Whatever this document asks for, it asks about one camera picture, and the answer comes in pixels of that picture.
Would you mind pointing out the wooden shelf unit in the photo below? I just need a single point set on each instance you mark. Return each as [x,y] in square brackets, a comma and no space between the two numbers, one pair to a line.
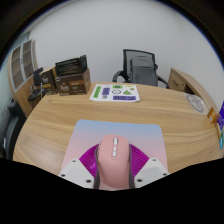
[20,66]

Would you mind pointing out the pink computer mouse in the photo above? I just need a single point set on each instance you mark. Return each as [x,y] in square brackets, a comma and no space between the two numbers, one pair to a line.
[113,166]

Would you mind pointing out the black mesh office chair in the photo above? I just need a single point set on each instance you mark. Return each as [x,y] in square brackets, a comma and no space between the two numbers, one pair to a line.
[125,61]

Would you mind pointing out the pink blue gradient mouse pad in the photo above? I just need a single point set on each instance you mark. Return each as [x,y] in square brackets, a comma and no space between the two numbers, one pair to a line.
[88,133]

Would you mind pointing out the wooden side desk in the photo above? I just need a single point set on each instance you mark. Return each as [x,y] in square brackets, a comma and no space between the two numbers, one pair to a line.
[190,83]

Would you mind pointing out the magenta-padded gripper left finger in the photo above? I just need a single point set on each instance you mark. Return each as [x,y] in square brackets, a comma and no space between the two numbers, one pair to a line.
[75,170]

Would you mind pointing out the grey backpack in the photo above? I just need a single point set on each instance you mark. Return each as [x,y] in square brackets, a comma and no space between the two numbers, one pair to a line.
[144,71]

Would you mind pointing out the small black swivel chair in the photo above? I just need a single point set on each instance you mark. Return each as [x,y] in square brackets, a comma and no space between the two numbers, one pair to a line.
[37,83]

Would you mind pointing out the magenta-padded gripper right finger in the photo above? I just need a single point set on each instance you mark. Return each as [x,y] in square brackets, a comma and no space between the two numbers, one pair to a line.
[151,170]

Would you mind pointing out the black leather armchair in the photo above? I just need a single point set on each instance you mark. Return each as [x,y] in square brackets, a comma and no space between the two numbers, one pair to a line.
[11,130]

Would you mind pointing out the purple standing package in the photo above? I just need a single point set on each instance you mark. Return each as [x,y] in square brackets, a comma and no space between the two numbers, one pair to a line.
[221,116]

